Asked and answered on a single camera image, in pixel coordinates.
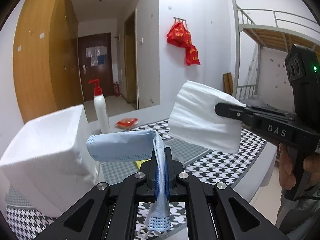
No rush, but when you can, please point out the yellow mesh sponge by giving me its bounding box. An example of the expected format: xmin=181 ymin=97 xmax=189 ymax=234
xmin=136 ymin=160 xmax=143 ymax=168

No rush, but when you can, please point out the blue surgical face mask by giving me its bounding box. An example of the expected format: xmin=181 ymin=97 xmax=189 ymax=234
xmin=86 ymin=129 xmax=171 ymax=232

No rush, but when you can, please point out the white tissue paper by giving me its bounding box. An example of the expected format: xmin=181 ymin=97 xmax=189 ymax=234
xmin=169 ymin=81 xmax=245 ymax=153

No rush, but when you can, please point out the person's right hand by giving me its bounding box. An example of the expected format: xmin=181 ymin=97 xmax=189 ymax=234
xmin=278 ymin=143 xmax=320 ymax=190

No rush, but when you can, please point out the houndstooth table mat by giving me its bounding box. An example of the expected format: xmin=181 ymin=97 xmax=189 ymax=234
xmin=6 ymin=119 xmax=266 ymax=239

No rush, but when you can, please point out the white styrofoam box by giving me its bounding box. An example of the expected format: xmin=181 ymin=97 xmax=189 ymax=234
xmin=1 ymin=105 xmax=104 ymax=217

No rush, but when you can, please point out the red snack packet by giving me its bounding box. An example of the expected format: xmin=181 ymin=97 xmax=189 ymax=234
xmin=115 ymin=118 xmax=138 ymax=129

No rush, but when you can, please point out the white lotion pump bottle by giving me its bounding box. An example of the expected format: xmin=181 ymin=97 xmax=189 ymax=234
xmin=88 ymin=79 xmax=111 ymax=134

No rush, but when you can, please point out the red fire extinguisher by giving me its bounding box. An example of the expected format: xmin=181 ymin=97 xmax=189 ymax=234
xmin=114 ymin=81 xmax=121 ymax=97

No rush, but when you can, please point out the red hanging banner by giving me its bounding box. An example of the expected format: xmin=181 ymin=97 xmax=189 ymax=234
xmin=167 ymin=20 xmax=201 ymax=66

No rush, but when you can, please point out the wooden wardrobe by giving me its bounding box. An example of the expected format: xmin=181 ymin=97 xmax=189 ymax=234
xmin=13 ymin=0 xmax=83 ymax=122

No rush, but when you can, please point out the dark brown entrance door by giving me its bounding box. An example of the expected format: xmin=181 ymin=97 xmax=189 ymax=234
xmin=78 ymin=33 xmax=114 ymax=102

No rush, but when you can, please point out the brown side door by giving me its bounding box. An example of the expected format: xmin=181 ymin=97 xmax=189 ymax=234
xmin=124 ymin=10 xmax=138 ymax=110

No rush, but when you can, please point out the metal bunk bed frame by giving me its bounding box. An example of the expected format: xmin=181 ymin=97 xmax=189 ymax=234
xmin=231 ymin=0 xmax=319 ymax=100

